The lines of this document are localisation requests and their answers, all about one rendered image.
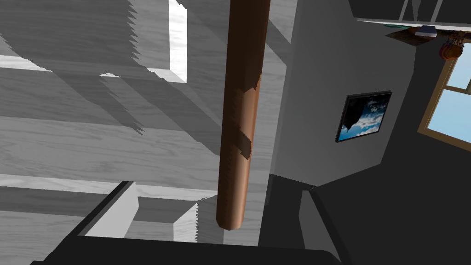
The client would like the brown cylindrical bar handle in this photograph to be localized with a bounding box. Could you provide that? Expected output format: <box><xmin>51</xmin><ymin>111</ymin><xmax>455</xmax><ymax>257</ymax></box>
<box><xmin>215</xmin><ymin>0</ymin><xmax>272</xmax><ymax>231</ymax></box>

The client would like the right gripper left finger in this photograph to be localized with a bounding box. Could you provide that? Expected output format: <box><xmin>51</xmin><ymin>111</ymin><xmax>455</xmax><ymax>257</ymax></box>
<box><xmin>75</xmin><ymin>180</ymin><xmax>140</xmax><ymax>239</ymax></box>

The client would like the brown table with ornaments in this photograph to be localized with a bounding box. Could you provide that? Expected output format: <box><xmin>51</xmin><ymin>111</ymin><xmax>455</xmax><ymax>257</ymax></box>
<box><xmin>384</xmin><ymin>23</ymin><xmax>471</xmax><ymax>62</ymax></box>

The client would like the wooden framed window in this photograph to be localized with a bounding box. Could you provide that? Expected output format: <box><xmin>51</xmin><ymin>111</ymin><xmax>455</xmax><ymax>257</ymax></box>
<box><xmin>417</xmin><ymin>40</ymin><xmax>471</xmax><ymax>153</ymax></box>

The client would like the framed sky picture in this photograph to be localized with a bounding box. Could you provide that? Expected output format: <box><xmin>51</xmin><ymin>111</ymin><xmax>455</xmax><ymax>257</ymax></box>
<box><xmin>334</xmin><ymin>90</ymin><xmax>393</xmax><ymax>144</ymax></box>

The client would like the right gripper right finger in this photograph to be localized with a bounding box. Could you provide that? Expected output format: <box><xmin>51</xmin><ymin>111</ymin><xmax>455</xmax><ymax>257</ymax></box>
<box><xmin>298</xmin><ymin>187</ymin><xmax>353</xmax><ymax>263</ymax></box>

